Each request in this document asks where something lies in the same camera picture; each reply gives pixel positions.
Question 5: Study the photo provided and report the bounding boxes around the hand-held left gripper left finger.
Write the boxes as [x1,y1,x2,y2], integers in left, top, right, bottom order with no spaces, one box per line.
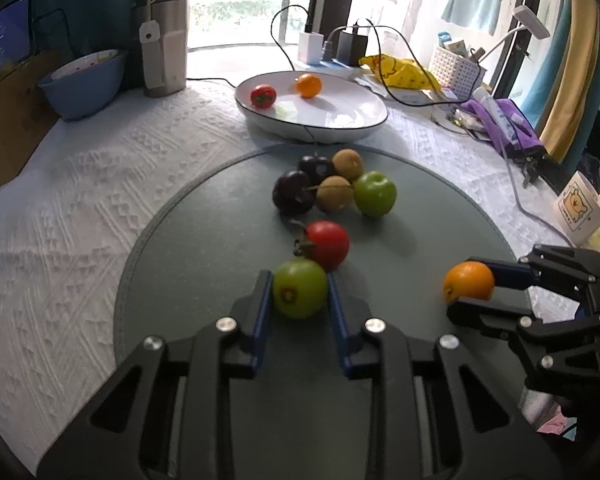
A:
[37,270,273,480]

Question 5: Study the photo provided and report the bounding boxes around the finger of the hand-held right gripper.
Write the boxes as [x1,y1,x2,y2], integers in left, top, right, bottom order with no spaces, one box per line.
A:
[472,245,598,289]
[446,296,600,387]

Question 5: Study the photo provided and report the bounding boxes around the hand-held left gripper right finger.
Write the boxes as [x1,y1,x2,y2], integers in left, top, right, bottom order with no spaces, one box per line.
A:
[326,273,563,480]

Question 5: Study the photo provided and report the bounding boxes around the orange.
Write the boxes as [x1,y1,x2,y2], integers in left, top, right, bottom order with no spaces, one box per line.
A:
[443,261,496,306]
[296,73,323,99]

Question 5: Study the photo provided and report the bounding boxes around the green tomato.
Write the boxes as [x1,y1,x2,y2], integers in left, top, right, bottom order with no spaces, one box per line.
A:
[272,258,328,320]

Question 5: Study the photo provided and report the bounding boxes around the large red tomato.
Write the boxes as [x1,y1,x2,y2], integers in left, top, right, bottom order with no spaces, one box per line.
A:
[293,220,351,272]

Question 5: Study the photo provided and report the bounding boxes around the dark purple plum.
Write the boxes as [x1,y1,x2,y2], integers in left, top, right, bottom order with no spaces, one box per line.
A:
[298,155,336,184]
[272,170,318,216]

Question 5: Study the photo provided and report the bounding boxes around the brown kiwi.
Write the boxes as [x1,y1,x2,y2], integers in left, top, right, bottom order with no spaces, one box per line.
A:
[332,148,364,182]
[316,176,355,213]

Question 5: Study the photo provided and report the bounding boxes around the green apple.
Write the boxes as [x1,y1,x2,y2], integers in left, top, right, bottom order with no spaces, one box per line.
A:
[353,171,397,218]

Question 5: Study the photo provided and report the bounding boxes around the white oval plate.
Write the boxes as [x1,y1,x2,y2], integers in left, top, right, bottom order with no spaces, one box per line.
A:
[235,71,388,142]

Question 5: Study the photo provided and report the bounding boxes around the grey round mat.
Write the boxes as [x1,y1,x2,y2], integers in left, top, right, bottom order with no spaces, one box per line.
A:
[113,144,536,480]

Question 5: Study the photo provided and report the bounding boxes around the purple cloth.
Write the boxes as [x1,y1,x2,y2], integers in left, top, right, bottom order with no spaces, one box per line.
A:
[457,97,546,162]

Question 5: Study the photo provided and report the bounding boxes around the white tube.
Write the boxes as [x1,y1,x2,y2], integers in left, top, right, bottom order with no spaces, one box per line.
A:
[472,86,522,128]

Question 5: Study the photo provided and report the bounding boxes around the white textured tablecloth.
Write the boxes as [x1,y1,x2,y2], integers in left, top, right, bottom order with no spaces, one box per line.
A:
[0,76,583,463]

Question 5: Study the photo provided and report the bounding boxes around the white plastic basket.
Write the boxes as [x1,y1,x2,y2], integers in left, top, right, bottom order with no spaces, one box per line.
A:
[427,44,487,101]

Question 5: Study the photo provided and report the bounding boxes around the yellow and teal curtain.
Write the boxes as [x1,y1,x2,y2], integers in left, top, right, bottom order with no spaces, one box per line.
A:
[520,0,600,163]

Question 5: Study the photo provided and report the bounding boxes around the small red tomato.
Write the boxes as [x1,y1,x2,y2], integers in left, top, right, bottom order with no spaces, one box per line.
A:
[250,84,277,109]

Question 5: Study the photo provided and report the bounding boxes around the yellow plastic bag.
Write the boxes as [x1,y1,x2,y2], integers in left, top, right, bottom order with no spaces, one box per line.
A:
[358,54,442,92]

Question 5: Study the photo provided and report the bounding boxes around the white power strip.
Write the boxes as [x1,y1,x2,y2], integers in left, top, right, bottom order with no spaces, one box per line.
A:
[305,57,368,80]

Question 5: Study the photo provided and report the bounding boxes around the white desk lamp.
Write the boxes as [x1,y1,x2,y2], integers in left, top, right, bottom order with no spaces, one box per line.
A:
[480,5,551,67]

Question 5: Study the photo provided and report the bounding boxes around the white charger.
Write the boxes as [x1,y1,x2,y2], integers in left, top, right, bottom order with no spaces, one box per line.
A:
[299,31,326,65]

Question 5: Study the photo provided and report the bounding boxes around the black charger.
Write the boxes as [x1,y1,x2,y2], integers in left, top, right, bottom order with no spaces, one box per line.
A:
[336,27,368,67]

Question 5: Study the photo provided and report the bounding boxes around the blue bowl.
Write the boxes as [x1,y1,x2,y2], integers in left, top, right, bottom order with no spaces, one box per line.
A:
[39,51,128,122]

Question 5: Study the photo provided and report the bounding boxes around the stainless steel tumbler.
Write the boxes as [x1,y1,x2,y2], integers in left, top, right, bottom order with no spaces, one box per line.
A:
[132,0,190,98]

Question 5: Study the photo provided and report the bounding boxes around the cardboard box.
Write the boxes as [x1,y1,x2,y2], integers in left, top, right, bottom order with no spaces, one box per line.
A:
[0,50,65,198]

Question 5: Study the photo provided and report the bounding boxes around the tablet with blue screen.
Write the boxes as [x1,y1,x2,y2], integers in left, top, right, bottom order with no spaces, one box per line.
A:
[0,0,35,77]

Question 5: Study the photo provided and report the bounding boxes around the grey cable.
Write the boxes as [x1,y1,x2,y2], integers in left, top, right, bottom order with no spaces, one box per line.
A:
[497,132,577,247]

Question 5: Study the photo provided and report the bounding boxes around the black charger cable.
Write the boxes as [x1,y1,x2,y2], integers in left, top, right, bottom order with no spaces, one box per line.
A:
[325,18,486,107]
[271,5,326,158]

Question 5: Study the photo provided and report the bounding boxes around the white tumbler strap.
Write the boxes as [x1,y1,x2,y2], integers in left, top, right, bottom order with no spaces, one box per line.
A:
[140,17,187,92]

